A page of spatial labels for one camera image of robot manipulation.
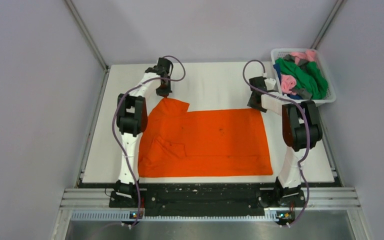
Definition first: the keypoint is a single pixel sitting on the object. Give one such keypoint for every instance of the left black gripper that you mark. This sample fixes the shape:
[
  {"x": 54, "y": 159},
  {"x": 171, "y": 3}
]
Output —
[{"x": 164, "y": 93}]

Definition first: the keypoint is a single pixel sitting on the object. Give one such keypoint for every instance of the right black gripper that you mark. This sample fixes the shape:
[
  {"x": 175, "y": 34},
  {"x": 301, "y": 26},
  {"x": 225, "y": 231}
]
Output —
[{"x": 250, "y": 104}]

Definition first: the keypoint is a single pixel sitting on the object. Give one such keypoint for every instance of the orange t-shirt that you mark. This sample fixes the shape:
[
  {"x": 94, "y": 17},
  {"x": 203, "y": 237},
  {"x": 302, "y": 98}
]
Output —
[{"x": 179, "y": 143}]

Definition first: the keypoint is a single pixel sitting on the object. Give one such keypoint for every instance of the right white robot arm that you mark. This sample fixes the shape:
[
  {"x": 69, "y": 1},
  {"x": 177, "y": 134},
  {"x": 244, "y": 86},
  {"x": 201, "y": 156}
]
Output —
[{"x": 301, "y": 130}]

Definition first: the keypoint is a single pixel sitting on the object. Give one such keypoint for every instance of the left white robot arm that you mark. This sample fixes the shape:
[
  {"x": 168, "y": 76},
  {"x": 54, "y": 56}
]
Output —
[{"x": 130, "y": 121}]

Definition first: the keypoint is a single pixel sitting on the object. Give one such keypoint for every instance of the pink t-shirt in basket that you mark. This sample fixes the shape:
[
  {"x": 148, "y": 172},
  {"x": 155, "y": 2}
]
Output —
[{"x": 300, "y": 58}]

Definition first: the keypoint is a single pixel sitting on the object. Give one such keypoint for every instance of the blue t-shirt in basket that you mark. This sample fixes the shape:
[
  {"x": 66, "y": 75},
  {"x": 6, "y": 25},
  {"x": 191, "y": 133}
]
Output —
[{"x": 277, "y": 69}]

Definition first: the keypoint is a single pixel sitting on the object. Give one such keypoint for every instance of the grey t-shirt in basket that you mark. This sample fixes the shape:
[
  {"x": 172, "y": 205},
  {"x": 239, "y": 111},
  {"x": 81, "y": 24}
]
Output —
[{"x": 289, "y": 85}]

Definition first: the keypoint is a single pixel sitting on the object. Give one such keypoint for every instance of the white plastic laundry basket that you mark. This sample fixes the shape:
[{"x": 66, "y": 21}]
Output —
[{"x": 322, "y": 64}]

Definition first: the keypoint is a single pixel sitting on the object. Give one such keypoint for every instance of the green t-shirt in basket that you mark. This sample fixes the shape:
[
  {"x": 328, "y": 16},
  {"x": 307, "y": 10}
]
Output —
[{"x": 308, "y": 75}]

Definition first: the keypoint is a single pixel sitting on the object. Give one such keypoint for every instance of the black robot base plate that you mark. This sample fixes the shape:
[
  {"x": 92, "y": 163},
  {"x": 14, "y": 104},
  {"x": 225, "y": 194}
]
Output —
[{"x": 208, "y": 199}]

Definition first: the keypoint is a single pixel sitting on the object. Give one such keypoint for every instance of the grey slotted cable duct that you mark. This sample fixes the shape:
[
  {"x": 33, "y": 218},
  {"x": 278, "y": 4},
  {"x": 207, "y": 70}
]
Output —
[{"x": 130, "y": 216}]

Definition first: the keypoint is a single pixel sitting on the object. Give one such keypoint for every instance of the aluminium frame rail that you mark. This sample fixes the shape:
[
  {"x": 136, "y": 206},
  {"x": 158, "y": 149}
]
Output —
[{"x": 320, "y": 198}]

